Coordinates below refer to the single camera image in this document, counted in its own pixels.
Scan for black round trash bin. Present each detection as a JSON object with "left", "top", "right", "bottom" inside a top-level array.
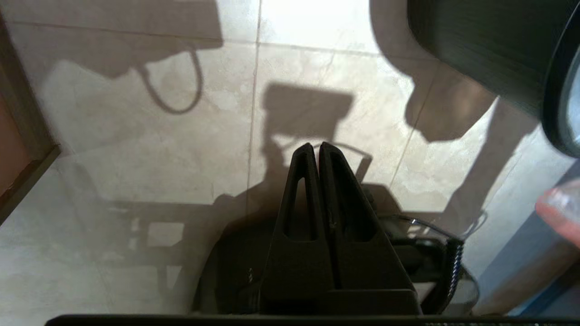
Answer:
[{"left": 407, "top": 0, "right": 580, "bottom": 159}]

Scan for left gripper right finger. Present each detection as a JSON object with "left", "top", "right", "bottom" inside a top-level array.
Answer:
[{"left": 319, "top": 142, "right": 422, "bottom": 316}]

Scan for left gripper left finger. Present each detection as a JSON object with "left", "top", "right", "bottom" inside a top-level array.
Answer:
[{"left": 259, "top": 144, "right": 338, "bottom": 316}]

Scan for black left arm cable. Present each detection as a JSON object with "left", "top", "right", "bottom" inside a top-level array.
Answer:
[{"left": 390, "top": 215, "right": 465, "bottom": 313}]

